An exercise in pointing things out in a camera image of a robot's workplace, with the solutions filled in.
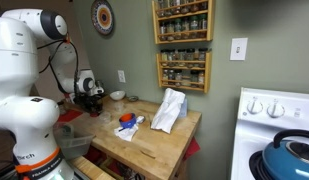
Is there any white crumpled towel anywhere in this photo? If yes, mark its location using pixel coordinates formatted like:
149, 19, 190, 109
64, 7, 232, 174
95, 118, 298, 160
150, 87, 187, 134

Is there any wooden spice tray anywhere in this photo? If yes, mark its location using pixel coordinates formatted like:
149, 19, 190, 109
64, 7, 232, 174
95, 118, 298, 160
62, 99, 82, 113

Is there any red silicone mat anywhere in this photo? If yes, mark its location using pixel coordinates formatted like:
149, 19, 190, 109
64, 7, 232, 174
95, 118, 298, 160
57, 109, 84, 123

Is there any pale blue box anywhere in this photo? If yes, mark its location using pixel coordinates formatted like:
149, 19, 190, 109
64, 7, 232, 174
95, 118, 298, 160
178, 96, 189, 119

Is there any red hanging towel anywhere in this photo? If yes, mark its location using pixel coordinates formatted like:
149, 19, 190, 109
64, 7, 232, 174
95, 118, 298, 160
183, 136, 202, 162

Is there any patterned decorative wall plate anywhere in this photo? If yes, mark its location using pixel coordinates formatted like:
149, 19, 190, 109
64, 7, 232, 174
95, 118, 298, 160
90, 0, 115, 36

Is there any white stove knob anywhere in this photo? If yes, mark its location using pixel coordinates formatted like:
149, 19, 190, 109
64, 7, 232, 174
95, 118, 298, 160
266, 98, 286, 119
246, 97, 264, 115

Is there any black stove burner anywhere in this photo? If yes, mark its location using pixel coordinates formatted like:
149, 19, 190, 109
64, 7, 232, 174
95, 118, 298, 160
248, 149, 273, 180

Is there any clear plastic bin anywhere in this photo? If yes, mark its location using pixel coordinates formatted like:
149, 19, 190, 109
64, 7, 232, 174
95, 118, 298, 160
53, 121, 96, 160

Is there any wooden spice rack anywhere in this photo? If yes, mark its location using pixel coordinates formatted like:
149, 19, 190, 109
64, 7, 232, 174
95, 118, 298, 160
151, 0, 216, 45
156, 49, 213, 94

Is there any white electric stove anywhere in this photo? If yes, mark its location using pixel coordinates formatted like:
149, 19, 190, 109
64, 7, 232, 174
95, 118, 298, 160
230, 87, 309, 180

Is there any white light switch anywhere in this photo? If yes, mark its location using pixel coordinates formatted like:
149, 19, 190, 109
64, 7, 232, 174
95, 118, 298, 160
229, 37, 249, 62

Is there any glass spice jar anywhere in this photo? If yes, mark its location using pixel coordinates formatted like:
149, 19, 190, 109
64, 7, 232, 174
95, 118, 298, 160
181, 17, 191, 39
160, 49, 169, 67
166, 20, 176, 41
197, 47, 208, 69
159, 21, 168, 40
174, 18, 183, 40
177, 49, 187, 68
168, 49, 178, 67
189, 15, 199, 39
198, 13, 208, 38
185, 48, 196, 68

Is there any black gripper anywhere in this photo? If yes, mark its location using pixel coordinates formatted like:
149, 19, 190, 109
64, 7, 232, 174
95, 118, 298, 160
74, 92, 104, 115

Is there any blue kettle black handle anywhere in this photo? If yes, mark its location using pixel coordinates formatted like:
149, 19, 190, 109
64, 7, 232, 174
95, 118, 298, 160
262, 129, 309, 180

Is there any white ceramic bowl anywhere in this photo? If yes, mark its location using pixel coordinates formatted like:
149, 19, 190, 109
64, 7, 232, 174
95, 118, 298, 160
109, 90, 127, 101

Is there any white wall outlet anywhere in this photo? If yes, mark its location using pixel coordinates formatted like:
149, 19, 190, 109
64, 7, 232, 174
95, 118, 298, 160
117, 69, 127, 84

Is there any small clear plastic lunchbox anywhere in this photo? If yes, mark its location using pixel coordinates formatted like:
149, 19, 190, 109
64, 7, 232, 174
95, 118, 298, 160
99, 111, 112, 124

